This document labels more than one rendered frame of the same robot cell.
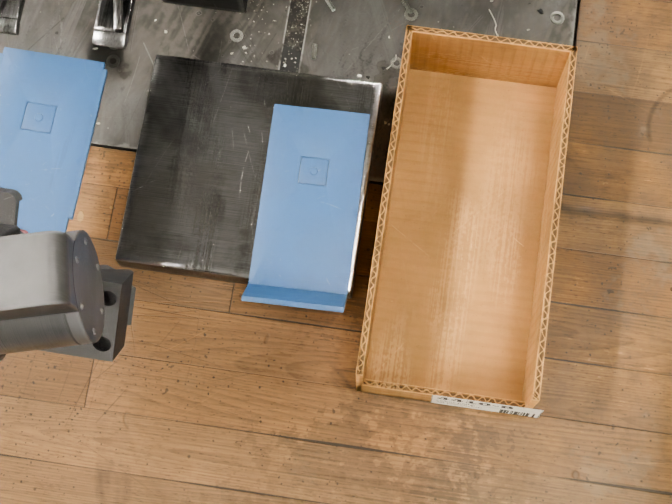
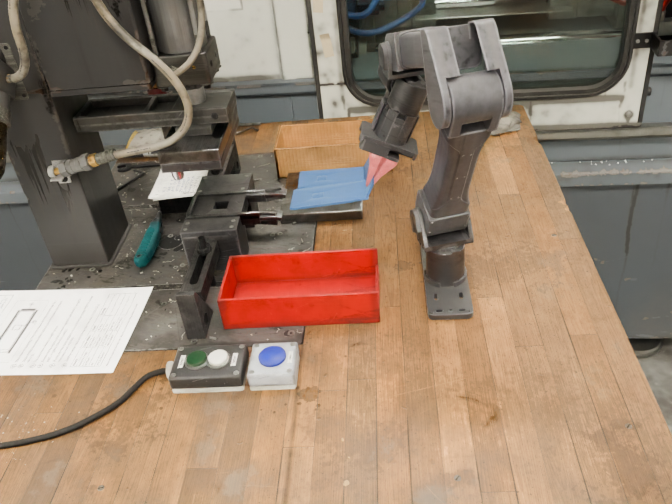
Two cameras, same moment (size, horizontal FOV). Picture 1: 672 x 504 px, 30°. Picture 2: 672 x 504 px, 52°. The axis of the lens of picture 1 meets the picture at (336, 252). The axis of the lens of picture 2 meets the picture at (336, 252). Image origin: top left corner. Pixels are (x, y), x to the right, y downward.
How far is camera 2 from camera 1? 1.34 m
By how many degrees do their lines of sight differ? 58
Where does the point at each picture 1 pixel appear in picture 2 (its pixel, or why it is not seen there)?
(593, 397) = not seen: hidden behind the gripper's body
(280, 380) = (394, 183)
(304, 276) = (359, 174)
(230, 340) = (383, 194)
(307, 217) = (338, 176)
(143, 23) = (263, 230)
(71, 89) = (305, 192)
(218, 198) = not seen: hidden behind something
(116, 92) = (293, 231)
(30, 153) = (332, 193)
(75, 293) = not seen: hidden behind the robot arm
